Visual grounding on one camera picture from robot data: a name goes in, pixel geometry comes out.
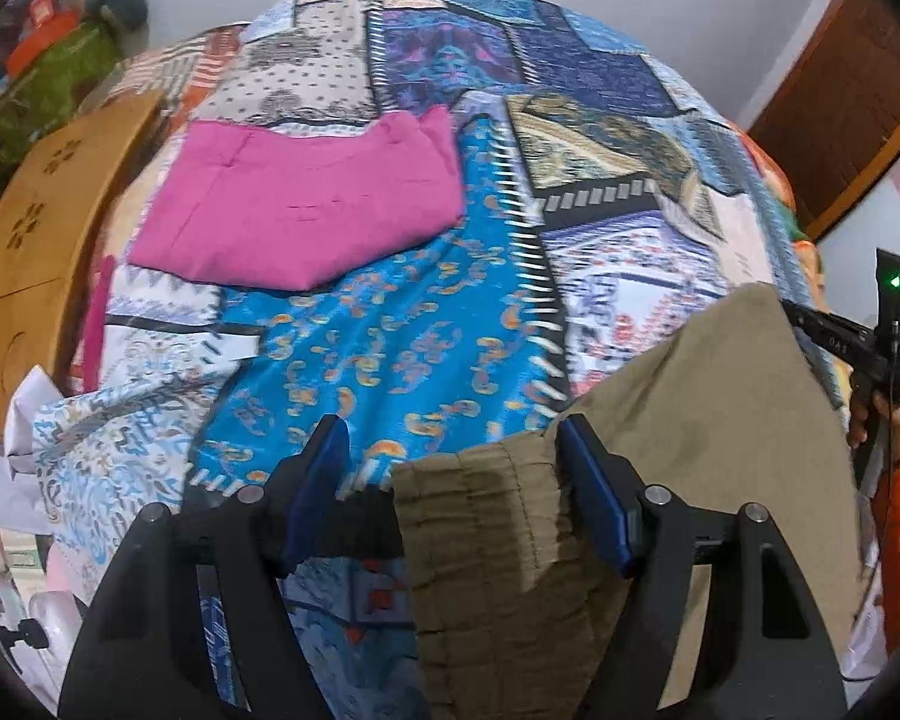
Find olive green pants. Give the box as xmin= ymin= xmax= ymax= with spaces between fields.
xmin=393 ymin=284 xmax=859 ymax=718

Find orange box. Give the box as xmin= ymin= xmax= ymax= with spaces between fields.
xmin=6 ymin=10 xmax=80 ymax=80

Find brown wooden door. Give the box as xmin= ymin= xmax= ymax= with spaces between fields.
xmin=749 ymin=0 xmax=900 ymax=241

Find wooden carved board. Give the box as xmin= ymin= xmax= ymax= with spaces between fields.
xmin=0 ymin=89 xmax=164 ymax=439

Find blue patchwork bedspread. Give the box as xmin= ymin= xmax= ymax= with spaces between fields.
xmin=32 ymin=0 xmax=845 ymax=720

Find green patterned bag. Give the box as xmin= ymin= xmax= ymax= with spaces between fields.
xmin=0 ymin=21 xmax=123 ymax=174

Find pink folded garment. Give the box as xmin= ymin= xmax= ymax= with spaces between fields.
xmin=80 ymin=104 xmax=467 ymax=392

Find orange multicolour fleece blanket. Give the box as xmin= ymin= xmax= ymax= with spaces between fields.
xmin=736 ymin=128 xmax=829 ymax=312

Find person right hand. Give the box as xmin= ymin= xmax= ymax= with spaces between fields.
xmin=845 ymin=387 xmax=900 ymax=465

